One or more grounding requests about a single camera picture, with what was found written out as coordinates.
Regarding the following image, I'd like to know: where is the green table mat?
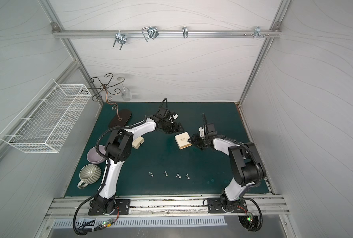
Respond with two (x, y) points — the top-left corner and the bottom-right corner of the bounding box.
(64, 102), (270, 197)

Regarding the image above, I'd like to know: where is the aluminium crossbar rail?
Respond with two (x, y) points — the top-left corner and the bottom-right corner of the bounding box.
(52, 28), (282, 39)

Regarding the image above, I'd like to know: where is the metal clamp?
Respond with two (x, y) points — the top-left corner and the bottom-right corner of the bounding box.
(113, 31), (127, 51)
(244, 26), (270, 38)
(182, 26), (188, 39)
(141, 26), (159, 42)

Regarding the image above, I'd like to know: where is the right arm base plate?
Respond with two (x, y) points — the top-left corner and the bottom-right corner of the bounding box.
(203, 197), (248, 214)

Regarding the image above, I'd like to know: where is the black metal jewelry stand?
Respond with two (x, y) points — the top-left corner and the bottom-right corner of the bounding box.
(88, 73), (132, 129)

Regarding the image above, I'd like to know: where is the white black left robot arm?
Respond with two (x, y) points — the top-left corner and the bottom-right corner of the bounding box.
(92, 107), (184, 215)

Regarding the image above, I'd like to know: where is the clear glass cup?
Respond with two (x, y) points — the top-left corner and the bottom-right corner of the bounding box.
(117, 77), (132, 101)

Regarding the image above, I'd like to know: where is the aluminium front rail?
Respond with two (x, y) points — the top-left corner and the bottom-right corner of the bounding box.
(45, 194), (290, 219)

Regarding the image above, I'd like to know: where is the white vented cable duct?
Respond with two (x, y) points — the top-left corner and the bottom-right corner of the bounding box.
(52, 216), (228, 229)

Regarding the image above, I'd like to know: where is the small cream box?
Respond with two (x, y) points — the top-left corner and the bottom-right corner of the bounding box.
(132, 136), (144, 149)

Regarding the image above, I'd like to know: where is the white wire basket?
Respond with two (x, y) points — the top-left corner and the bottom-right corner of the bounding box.
(0, 79), (92, 154)

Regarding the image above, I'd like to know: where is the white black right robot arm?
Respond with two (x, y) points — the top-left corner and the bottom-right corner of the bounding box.
(188, 123), (266, 212)

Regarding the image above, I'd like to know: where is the green striped mug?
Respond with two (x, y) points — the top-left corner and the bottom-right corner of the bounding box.
(77, 164), (102, 189)

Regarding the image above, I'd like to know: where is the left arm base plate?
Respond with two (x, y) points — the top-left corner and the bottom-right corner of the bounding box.
(88, 199), (131, 216)

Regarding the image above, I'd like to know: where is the purple plate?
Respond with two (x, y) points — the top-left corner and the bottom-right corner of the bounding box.
(87, 146), (106, 165)

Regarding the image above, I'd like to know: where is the cream drawer jewelry box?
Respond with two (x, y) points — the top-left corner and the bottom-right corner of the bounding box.
(175, 132), (192, 150)

